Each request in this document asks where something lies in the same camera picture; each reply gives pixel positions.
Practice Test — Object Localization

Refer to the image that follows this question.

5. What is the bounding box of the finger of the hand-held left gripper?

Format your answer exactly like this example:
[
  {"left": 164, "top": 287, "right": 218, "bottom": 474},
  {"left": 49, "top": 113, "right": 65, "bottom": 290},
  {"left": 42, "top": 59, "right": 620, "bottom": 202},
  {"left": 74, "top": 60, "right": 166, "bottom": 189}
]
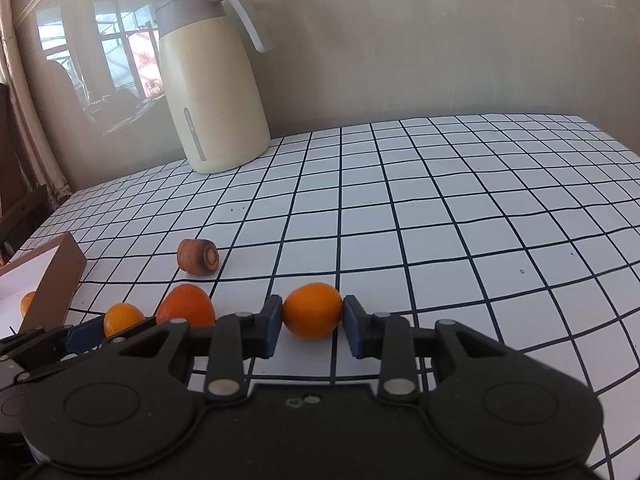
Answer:
[{"left": 0, "top": 316, "right": 108, "bottom": 383}]

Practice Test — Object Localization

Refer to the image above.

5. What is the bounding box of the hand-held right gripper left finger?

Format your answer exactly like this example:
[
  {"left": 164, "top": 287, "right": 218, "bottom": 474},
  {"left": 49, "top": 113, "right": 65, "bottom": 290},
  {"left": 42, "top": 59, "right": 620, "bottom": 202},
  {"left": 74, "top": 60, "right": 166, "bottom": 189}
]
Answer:
[{"left": 100, "top": 295, "right": 283, "bottom": 402}]

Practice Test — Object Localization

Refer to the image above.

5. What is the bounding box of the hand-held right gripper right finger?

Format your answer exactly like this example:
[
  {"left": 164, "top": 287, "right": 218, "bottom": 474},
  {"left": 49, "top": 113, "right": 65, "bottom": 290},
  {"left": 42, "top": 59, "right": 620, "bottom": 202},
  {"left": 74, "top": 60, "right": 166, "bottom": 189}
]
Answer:
[{"left": 342, "top": 295, "right": 521, "bottom": 403}]

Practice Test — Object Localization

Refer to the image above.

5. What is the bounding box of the brown cardboard box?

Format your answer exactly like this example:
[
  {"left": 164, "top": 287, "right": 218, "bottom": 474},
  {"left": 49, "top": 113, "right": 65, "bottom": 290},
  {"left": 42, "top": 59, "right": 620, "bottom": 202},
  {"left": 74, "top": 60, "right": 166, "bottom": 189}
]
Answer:
[{"left": 0, "top": 232, "right": 88, "bottom": 333}]

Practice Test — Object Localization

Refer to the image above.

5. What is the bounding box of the large dark orange mandarin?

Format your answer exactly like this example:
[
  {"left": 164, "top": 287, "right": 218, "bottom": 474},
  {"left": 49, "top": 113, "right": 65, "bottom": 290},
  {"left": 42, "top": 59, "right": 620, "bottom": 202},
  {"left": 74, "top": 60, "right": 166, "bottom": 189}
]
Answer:
[{"left": 156, "top": 284, "right": 217, "bottom": 328}]

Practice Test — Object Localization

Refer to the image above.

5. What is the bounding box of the brown carrot stub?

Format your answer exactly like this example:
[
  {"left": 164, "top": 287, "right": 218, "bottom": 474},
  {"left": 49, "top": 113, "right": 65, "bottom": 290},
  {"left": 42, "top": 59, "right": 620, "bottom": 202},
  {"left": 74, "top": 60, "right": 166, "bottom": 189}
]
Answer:
[{"left": 177, "top": 238, "right": 220, "bottom": 276}]

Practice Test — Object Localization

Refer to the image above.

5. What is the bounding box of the dark wooden chair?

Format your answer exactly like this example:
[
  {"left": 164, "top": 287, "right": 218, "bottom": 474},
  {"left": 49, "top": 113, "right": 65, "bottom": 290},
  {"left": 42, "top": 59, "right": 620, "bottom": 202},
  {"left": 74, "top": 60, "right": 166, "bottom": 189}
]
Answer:
[{"left": 0, "top": 82, "right": 51, "bottom": 261}]

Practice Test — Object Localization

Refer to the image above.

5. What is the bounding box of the white checked tablecloth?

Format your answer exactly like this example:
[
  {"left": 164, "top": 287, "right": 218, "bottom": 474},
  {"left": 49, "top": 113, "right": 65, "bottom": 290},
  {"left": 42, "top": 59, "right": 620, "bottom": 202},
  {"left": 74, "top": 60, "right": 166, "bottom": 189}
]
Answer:
[{"left": 10, "top": 114, "right": 640, "bottom": 480}]

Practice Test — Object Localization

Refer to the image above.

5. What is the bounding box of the cream thermos jug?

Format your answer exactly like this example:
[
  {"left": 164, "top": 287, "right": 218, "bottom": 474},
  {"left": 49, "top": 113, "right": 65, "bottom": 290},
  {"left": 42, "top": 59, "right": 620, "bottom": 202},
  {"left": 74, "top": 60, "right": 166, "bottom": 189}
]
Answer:
[{"left": 152, "top": 0, "right": 273, "bottom": 176}]

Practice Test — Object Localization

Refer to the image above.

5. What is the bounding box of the beige curtain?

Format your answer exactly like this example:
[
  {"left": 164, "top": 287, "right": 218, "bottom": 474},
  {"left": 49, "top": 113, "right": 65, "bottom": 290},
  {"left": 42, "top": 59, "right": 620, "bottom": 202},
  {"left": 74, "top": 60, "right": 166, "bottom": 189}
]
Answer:
[{"left": 0, "top": 0, "right": 73, "bottom": 206}]

